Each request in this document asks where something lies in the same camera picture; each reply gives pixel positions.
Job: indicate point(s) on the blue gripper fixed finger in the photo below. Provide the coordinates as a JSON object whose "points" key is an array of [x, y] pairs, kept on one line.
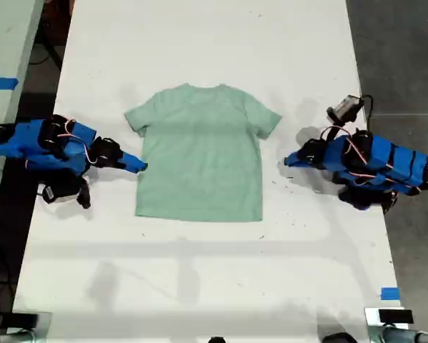
{"points": [[298, 155], [131, 159]]}

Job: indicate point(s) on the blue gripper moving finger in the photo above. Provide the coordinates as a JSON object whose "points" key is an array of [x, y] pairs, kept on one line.
{"points": [[297, 163], [133, 168]]}

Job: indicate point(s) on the pale green T-shirt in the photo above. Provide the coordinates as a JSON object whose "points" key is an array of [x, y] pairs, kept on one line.
{"points": [[199, 153]]}

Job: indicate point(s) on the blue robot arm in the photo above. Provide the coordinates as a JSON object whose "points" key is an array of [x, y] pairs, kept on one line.
{"points": [[396, 160], [24, 143]]}

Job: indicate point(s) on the long blue tape strip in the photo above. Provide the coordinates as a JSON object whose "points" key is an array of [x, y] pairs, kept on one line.
{"points": [[1, 83]]}

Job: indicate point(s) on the pale side table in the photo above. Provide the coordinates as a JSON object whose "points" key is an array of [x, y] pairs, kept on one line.
{"points": [[6, 43]]}

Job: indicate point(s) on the short blue tape strip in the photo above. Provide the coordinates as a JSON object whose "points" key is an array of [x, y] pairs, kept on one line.
{"points": [[390, 293]]}

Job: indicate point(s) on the large black clamp knob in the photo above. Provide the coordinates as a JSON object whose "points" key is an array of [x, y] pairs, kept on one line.
{"points": [[338, 338]]}

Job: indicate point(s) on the white box with black panel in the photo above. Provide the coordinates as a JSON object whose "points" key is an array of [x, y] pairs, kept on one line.
{"points": [[392, 316]]}

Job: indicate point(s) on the small black box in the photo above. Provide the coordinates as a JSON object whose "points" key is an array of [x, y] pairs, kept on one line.
{"points": [[20, 320]]}

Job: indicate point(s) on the small black clamp knob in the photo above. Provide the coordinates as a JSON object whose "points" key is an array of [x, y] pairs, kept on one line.
{"points": [[217, 339]]}

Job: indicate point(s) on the grey metal pipe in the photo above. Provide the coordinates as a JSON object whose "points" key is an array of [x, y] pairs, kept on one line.
{"points": [[10, 337], [410, 336]]}

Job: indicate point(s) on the black camera stalk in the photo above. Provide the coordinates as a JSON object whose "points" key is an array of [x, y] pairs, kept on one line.
{"points": [[84, 194], [331, 129]]}

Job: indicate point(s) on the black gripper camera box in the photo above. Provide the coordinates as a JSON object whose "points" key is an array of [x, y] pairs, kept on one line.
{"points": [[346, 108], [61, 189]]}

